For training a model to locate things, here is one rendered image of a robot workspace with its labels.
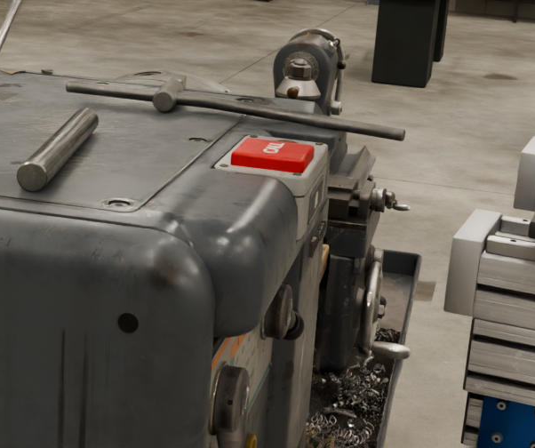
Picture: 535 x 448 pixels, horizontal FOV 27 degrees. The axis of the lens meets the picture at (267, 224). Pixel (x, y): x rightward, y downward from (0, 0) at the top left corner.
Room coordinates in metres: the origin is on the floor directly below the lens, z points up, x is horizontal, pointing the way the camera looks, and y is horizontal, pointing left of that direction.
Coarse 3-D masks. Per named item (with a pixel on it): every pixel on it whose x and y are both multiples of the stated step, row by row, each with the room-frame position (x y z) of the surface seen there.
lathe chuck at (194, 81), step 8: (136, 72) 1.42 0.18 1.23; (144, 72) 1.41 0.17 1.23; (152, 72) 1.41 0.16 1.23; (160, 72) 1.40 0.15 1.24; (168, 72) 1.40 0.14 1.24; (176, 72) 1.41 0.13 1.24; (184, 72) 1.42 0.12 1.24; (120, 80) 1.35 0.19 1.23; (160, 80) 1.34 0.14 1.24; (192, 80) 1.38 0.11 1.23; (200, 80) 1.40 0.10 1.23; (208, 80) 1.41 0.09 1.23; (200, 88) 1.36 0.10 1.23; (208, 88) 1.37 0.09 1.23; (216, 88) 1.39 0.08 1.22; (224, 88) 1.41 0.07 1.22
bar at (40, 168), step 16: (80, 112) 0.93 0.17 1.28; (64, 128) 0.87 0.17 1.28; (80, 128) 0.89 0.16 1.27; (48, 144) 0.81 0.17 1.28; (64, 144) 0.83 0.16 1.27; (80, 144) 0.88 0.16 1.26; (32, 160) 0.76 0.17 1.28; (48, 160) 0.77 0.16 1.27; (64, 160) 0.81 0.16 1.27; (32, 176) 0.76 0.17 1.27; (48, 176) 0.76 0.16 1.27
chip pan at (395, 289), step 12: (384, 276) 2.68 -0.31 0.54; (396, 276) 2.69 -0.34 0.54; (408, 276) 2.70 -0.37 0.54; (384, 288) 2.59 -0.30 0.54; (396, 288) 2.60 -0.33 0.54; (408, 288) 2.61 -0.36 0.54; (396, 300) 2.51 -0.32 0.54; (396, 312) 2.44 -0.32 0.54; (384, 324) 2.35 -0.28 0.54; (396, 324) 2.36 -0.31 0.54; (384, 408) 1.93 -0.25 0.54
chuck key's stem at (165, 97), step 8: (168, 80) 1.13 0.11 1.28; (176, 80) 1.15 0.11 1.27; (184, 80) 1.16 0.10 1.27; (160, 88) 1.08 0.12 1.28; (168, 88) 1.08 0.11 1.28; (176, 88) 1.10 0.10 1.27; (184, 88) 1.17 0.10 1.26; (160, 96) 1.07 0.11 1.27; (168, 96) 1.07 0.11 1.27; (176, 96) 1.08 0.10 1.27; (160, 104) 1.07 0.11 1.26; (168, 104) 1.07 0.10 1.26
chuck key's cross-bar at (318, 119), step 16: (112, 96) 1.09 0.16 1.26; (128, 96) 1.08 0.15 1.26; (144, 96) 1.08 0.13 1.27; (192, 96) 1.08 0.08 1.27; (208, 96) 1.08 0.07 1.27; (240, 112) 1.07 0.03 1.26; (256, 112) 1.07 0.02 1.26; (272, 112) 1.06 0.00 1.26; (288, 112) 1.06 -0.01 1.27; (304, 112) 1.06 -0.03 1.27; (336, 128) 1.04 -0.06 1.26; (352, 128) 1.04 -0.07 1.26; (368, 128) 1.03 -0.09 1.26; (384, 128) 1.03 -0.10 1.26; (400, 128) 1.03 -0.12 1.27
